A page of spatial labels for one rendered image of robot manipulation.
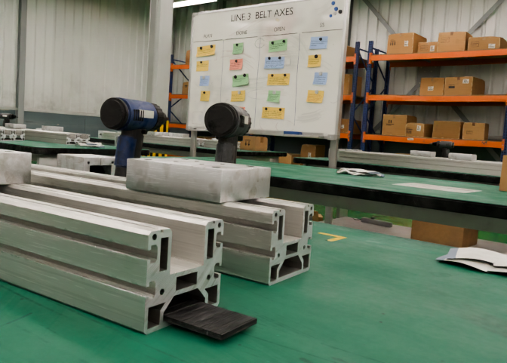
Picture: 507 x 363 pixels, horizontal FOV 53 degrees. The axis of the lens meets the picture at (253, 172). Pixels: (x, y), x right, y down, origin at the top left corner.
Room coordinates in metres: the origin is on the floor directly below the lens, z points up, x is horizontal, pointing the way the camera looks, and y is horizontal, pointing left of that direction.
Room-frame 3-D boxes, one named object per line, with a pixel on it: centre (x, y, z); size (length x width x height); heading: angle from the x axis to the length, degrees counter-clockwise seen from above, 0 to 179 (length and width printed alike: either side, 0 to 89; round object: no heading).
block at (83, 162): (1.16, 0.39, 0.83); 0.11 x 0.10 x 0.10; 144
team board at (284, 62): (4.04, 0.00, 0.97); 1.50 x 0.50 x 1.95; 51
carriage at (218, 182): (0.69, 0.07, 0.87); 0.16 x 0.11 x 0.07; 57
